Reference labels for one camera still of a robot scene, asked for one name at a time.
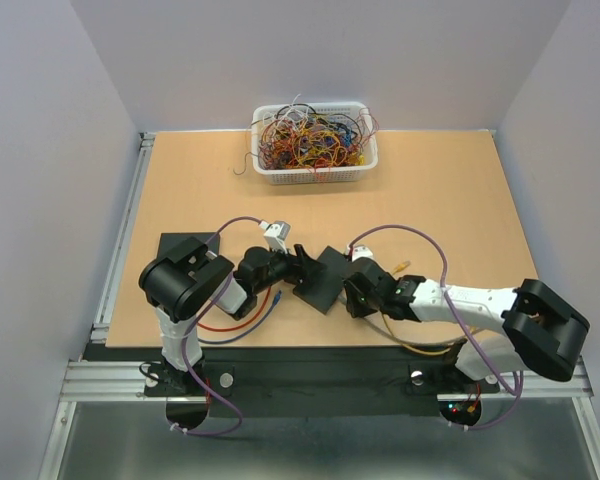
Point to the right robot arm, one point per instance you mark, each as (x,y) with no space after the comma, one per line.
(535,328)

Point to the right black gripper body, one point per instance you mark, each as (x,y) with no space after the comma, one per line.
(361,304)

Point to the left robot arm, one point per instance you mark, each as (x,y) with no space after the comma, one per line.
(188,277)

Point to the white plastic basket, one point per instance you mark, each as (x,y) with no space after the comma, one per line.
(306,143)

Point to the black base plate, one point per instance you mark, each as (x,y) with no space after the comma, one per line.
(299,382)

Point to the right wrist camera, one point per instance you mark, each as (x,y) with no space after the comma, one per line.
(356,252)

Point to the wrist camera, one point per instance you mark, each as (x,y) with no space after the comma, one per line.
(356,252)
(275,235)

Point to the aluminium frame rail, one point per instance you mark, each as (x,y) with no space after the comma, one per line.
(326,423)

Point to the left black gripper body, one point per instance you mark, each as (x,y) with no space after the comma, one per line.
(279,267)

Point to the black network switch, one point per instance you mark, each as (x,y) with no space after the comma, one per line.
(323,293)
(175,245)

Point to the left side aluminium rail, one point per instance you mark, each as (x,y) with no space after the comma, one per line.
(102,321)

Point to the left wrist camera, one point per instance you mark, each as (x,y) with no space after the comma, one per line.
(275,235)

